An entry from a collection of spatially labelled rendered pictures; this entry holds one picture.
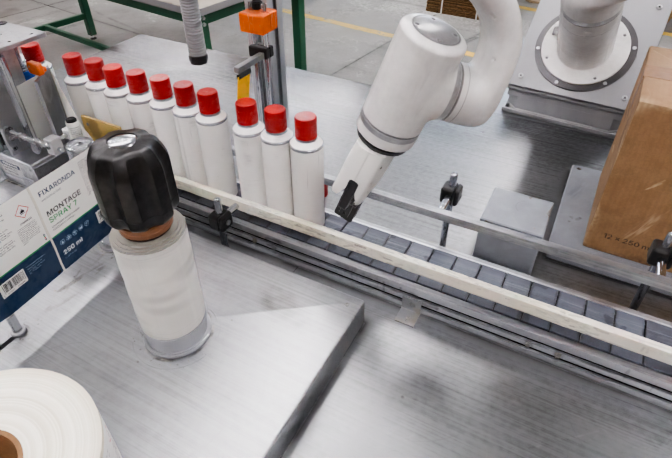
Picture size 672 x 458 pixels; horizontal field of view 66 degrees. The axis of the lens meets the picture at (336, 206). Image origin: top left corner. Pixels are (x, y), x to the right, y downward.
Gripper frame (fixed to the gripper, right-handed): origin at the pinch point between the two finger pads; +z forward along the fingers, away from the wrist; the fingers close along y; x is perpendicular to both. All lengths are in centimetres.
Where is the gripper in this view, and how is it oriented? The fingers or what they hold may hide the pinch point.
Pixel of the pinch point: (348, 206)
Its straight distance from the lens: 81.3
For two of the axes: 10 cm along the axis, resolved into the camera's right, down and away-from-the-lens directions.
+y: -4.7, 5.4, -7.0
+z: -3.0, 6.4, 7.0
